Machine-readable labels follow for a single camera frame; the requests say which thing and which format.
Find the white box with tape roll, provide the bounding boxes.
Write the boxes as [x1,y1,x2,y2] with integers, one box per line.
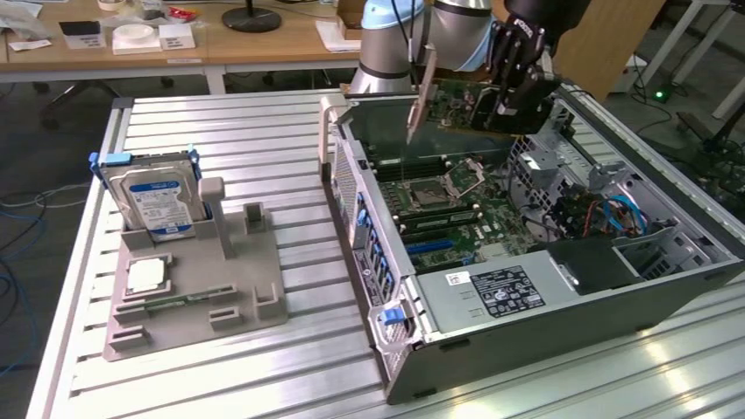
[110,24,164,56]

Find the wooden cabinet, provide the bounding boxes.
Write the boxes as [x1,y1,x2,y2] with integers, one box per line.
[549,0,667,100]

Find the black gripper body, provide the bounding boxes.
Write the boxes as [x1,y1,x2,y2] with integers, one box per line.
[502,0,584,65]

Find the hard disk in blue caddy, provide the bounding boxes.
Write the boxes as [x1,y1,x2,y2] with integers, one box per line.
[86,148,202,244]

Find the green RAM stick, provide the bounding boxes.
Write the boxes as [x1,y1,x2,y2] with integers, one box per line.
[118,291,234,313]

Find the grey parts rack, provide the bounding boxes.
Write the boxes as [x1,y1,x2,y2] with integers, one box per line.
[102,176,290,363]

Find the brown cardboard box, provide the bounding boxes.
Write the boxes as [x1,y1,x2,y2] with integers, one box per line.
[336,0,369,43]

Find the silver CPU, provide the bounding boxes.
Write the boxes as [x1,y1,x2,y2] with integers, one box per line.
[125,260,168,294]

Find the green graphics card black cooler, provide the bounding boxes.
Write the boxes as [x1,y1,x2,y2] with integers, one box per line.
[405,43,552,143]

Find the wooden desk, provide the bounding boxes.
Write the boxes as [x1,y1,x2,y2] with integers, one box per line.
[0,0,365,95]

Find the silver socket cover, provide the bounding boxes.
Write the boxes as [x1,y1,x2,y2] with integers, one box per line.
[445,159,485,189]

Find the white table frame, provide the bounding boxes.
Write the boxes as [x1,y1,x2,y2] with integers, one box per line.
[637,0,745,120]

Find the black floor equipment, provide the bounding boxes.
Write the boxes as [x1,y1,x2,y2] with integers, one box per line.
[674,111,745,211]

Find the CPU socket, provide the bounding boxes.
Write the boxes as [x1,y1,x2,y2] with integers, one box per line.
[406,178,448,211]

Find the green motherboard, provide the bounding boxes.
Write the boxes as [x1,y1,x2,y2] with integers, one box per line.
[372,150,552,275]

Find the open dark grey PC case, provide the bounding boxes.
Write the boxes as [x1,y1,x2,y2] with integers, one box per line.
[317,80,745,405]

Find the blue wire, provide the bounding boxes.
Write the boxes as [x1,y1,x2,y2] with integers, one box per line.
[604,198,640,237]
[616,195,650,237]

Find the grey power supply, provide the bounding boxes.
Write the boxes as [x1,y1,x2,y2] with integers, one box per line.
[413,251,584,336]

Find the white box with black lid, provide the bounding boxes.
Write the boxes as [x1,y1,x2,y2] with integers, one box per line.
[60,20,108,51]

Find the orange wire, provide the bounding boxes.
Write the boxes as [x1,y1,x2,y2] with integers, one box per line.
[584,198,602,237]

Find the metal disk bay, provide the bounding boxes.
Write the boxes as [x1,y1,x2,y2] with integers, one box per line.
[610,216,726,283]

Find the white paper card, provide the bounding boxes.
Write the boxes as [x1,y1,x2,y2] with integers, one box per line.
[6,38,53,52]

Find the white paper stack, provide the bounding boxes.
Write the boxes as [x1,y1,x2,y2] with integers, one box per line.
[314,19,364,54]

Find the clear plastic bag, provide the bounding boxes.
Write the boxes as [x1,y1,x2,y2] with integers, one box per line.
[0,0,52,41]

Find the black office chair base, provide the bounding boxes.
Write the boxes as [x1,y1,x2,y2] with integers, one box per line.
[32,76,176,130]

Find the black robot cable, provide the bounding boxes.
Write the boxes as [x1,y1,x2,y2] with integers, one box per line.
[388,0,430,85]

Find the blue floor cable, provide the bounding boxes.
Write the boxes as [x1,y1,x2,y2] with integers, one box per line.
[0,204,50,377]

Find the black round lamp base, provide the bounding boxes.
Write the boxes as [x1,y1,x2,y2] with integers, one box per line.
[220,0,284,34]

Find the plain white box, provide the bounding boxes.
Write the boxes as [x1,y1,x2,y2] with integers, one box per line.
[157,24,197,52]

